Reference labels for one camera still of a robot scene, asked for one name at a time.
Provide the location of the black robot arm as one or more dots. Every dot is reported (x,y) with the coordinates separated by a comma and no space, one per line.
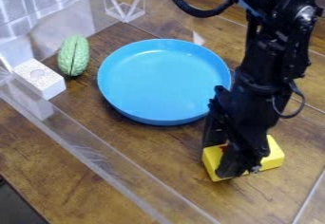
(277,41)

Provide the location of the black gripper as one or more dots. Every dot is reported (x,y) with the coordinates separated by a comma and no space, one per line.
(253,106)

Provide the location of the blue round tray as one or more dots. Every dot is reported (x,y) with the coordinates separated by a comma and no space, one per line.
(158,80)

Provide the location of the clear acrylic corner bracket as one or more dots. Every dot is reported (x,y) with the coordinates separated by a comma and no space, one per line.
(125,12)

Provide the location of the clear acrylic enclosure wall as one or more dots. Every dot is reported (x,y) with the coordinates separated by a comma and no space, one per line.
(89,167)

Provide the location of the green textured gourd toy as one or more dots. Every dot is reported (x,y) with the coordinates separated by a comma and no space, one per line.
(74,55)

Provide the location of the white speckled block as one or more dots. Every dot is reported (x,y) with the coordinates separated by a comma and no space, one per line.
(41,78)

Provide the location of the yellow brick with label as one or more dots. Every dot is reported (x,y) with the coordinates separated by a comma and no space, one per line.
(213,154)

